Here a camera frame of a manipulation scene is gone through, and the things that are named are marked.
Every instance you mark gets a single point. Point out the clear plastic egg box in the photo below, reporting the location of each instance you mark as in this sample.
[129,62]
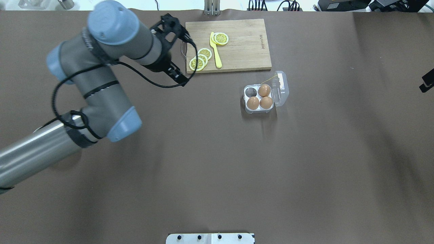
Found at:
[280,91]

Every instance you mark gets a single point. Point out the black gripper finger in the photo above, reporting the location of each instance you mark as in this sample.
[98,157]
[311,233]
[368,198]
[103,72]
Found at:
[172,25]
[176,75]

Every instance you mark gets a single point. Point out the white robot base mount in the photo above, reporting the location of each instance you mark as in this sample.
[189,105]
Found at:
[210,238]

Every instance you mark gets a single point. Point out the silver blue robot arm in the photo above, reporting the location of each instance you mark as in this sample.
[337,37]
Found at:
[89,103]

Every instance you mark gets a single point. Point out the wooden cutting board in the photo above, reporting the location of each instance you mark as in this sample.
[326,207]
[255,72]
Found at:
[246,50]

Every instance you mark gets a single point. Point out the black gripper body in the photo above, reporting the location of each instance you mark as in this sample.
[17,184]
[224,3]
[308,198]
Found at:
[162,63]

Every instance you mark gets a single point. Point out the second robot arm gripper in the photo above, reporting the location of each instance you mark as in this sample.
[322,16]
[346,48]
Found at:
[428,81]

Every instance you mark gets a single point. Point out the brown egg upper left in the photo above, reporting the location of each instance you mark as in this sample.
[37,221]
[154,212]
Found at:
[266,102]

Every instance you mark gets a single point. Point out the brown egg from bowl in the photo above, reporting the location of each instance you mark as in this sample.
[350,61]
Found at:
[252,103]

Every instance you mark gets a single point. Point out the brown egg lower left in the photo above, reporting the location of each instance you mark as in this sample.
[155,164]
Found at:
[264,90]

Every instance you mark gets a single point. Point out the lemon slice middle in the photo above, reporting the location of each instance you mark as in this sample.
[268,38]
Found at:
[202,61]

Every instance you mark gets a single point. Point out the lemon slice front pair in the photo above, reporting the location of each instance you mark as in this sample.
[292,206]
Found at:
[220,38]

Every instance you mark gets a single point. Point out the lemon slice top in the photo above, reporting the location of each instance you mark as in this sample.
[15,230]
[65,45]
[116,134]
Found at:
[193,65]

